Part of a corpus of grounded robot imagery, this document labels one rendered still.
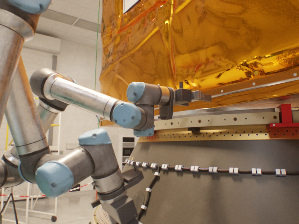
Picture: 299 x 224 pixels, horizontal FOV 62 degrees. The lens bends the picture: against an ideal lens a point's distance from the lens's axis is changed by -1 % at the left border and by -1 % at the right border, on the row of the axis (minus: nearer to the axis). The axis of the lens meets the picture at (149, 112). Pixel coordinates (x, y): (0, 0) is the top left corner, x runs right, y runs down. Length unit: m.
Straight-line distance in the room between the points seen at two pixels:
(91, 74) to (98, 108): 8.71
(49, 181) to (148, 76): 1.09
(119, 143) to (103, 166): 8.05
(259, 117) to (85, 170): 0.73
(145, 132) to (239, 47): 0.51
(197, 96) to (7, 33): 0.66
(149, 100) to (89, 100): 0.21
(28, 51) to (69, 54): 1.36
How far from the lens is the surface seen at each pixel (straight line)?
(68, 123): 8.91
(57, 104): 1.06
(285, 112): 1.09
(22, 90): 0.67
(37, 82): 0.94
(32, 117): 0.67
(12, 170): 1.18
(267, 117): 1.09
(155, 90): 0.91
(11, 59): 0.53
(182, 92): 0.95
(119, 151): 8.69
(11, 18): 0.54
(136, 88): 0.87
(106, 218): 1.43
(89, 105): 0.82
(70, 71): 9.24
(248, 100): 1.06
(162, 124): 1.28
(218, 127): 1.17
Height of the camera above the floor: 1.58
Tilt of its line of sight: 8 degrees up
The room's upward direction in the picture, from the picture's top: straight up
